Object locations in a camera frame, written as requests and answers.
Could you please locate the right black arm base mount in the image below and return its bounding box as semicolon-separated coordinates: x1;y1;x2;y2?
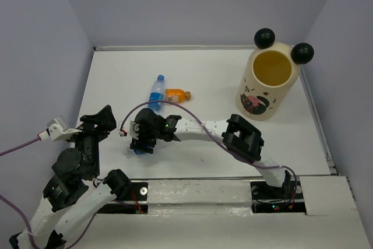
250;181;307;214

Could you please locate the purple cable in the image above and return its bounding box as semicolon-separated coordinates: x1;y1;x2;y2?
119;100;298;212
0;135;101;249

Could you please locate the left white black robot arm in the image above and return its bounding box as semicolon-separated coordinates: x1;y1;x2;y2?
9;105;132;248

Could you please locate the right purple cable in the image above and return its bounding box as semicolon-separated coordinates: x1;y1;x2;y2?
119;100;298;212

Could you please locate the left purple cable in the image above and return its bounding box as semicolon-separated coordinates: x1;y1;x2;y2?
0;135;101;249

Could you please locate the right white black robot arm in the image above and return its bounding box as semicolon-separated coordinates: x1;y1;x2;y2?
129;108;294;200

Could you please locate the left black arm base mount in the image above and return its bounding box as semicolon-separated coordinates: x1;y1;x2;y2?
97;181;149;215

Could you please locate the upright-lying blue label water bottle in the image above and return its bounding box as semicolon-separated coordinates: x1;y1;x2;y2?
147;75;166;113

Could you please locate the cream bin with black ears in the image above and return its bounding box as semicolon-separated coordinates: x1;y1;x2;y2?
235;28;315;121

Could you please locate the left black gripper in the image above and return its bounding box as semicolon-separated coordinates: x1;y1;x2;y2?
67;103;118;176

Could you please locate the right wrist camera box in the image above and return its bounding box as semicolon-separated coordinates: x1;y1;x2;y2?
118;121;140;139

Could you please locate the orange juice bottle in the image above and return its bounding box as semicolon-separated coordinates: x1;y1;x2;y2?
165;89;191;103

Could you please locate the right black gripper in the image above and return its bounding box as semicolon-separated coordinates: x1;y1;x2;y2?
131;122;159;154

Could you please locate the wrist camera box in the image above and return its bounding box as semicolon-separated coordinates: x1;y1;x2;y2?
118;121;140;139
37;116;81;141

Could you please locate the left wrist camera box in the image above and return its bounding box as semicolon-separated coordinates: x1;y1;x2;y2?
37;116;81;141

